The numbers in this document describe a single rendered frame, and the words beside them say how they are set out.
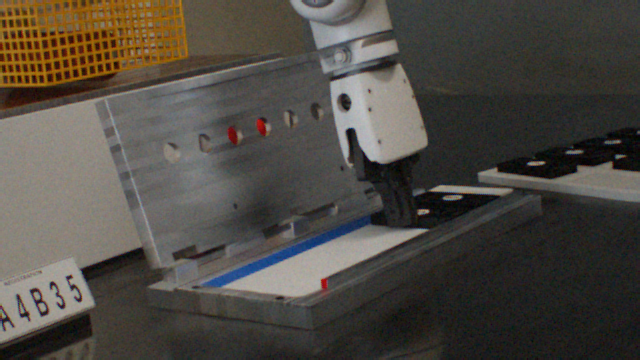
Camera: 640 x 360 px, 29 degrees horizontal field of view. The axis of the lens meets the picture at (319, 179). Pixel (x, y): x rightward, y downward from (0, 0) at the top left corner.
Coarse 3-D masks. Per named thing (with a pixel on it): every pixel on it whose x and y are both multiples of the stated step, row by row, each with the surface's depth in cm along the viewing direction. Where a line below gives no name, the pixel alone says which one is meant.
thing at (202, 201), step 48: (144, 96) 124; (192, 96) 131; (240, 96) 136; (288, 96) 142; (144, 144) 123; (192, 144) 129; (240, 144) 134; (288, 144) 140; (336, 144) 147; (144, 192) 121; (192, 192) 127; (240, 192) 131; (288, 192) 137; (336, 192) 143; (144, 240) 121; (192, 240) 124; (240, 240) 130
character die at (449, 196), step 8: (424, 192) 146; (432, 192) 147; (440, 192) 146; (448, 192) 145; (456, 192) 145; (416, 200) 143; (424, 200) 143; (432, 200) 143; (440, 200) 142; (448, 200) 141; (456, 200) 141; (464, 200) 141; (472, 200) 140; (480, 200) 141; (488, 200) 139; (456, 208) 139; (464, 208) 139; (472, 208) 138
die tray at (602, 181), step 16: (480, 176) 165; (496, 176) 163; (512, 176) 162; (528, 176) 160; (560, 176) 159; (576, 176) 158; (592, 176) 157; (608, 176) 156; (624, 176) 155; (576, 192) 152; (592, 192) 150; (608, 192) 148; (624, 192) 147
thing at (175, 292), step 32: (416, 192) 152; (288, 224) 136; (320, 224) 141; (480, 224) 133; (512, 224) 139; (256, 256) 129; (416, 256) 123; (448, 256) 128; (160, 288) 121; (224, 288) 118; (352, 288) 115; (384, 288) 119; (256, 320) 114; (288, 320) 112; (320, 320) 111
